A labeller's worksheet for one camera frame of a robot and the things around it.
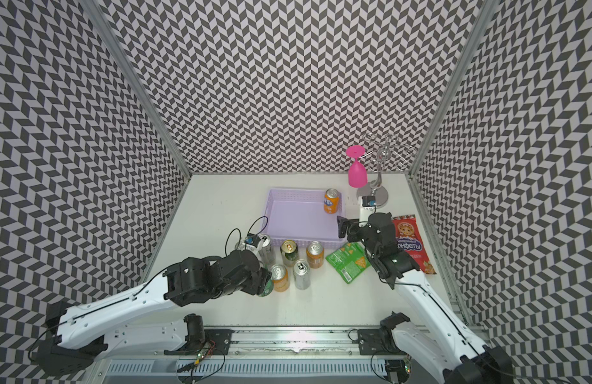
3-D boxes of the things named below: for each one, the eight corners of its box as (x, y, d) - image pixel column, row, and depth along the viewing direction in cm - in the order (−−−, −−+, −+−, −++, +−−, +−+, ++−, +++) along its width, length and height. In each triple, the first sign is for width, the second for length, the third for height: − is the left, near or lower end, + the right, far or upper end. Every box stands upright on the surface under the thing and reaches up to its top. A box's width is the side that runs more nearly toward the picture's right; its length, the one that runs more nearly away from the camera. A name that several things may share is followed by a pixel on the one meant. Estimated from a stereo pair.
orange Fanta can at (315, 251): (310, 270, 89) (310, 258, 81) (306, 256, 93) (305, 242, 84) (325, 266, 90) (326, 254, 82) (320, 252, 94) (321, 238, 85)
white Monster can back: (294, 290, 84) (292, 277, 74) (295, 274, 88) (293, 259, 78) (310, 290, 84) (310, 277, 74) (310, 274, 88) (310, 259, 78)
